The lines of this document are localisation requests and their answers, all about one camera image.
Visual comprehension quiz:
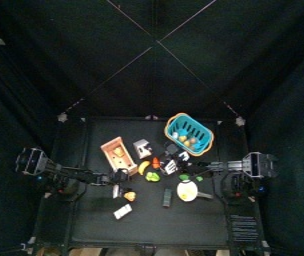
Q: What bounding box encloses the dark grey toy block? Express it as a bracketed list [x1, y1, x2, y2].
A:
[162, 188, 174, 208]

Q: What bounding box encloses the white small box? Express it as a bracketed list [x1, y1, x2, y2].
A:
[112, 203, 134, 221]

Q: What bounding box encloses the orange yellow toy fruit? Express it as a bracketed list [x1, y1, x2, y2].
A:
[123, 190, 138, 203]

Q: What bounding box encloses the white text label sticker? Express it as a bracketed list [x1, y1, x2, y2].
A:
[229, 213, 261, 244]

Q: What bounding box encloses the silver toy toaster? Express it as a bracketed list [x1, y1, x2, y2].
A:
[133, 138, 155, 160]

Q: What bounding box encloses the yellow toy banana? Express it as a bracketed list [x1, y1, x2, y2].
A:
[138, 160, 153, 176]

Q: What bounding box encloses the toy pan with fried egg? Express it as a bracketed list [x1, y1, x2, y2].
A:
[177, 179, 215, 203]

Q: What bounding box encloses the teal basket with orange rim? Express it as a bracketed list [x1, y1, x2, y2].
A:
[165, 112, 217, 157]

